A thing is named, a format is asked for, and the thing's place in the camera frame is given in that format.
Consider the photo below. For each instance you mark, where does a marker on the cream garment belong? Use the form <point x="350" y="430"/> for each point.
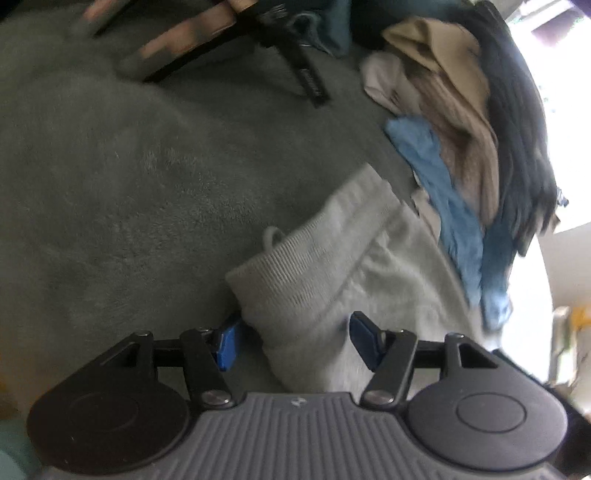
<point x="429" y="46"/>

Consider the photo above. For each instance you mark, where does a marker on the beige knit garment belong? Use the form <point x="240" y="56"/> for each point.
<point x="461" y="152"/>

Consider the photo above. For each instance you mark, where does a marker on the pale pink garment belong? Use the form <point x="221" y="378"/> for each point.
<point x="383" y="78"/>

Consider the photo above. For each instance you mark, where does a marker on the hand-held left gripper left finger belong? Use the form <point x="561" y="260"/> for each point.
<point x="228" y="344"/>

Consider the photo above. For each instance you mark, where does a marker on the grey sweatpants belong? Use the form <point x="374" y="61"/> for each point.
<point x="323" y="286"/>

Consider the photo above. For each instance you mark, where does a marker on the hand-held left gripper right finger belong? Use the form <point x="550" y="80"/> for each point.
<point x="364" y="337"/>

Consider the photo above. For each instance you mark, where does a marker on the black tripod stand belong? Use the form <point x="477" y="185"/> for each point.
<point x="304" y="69"/>

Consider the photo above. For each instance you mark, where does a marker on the dark navy garment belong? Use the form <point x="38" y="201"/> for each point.
<point x="517" y="138"/>

